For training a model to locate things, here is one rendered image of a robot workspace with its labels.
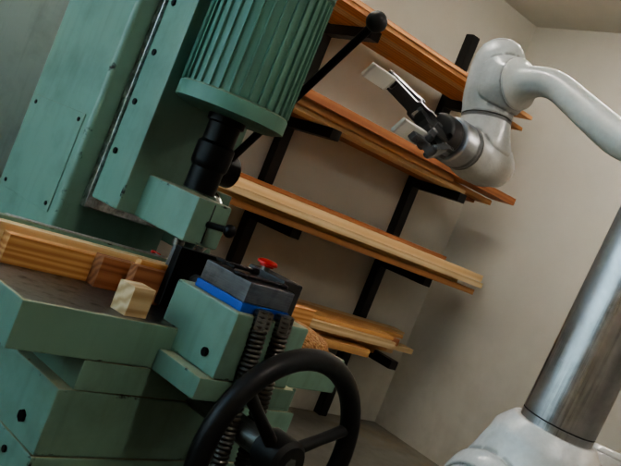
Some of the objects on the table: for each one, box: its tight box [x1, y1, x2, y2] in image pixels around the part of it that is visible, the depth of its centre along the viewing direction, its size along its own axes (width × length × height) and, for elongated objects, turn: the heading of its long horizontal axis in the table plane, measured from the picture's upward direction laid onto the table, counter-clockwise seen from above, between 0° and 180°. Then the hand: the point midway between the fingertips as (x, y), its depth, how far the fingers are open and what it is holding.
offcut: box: [110, 279, 156, 319], centre depth 103 cm, size 4×3×4 cm
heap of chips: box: [294, 320, 336, 357], centre depth 135 cm, size 8×12×3 cm
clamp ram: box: [154, 245, 226, 307], centre depth 115 cm, size 9×8×9 cm
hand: (385, 98), depth 134 cm, fingers open, 13 cm apart
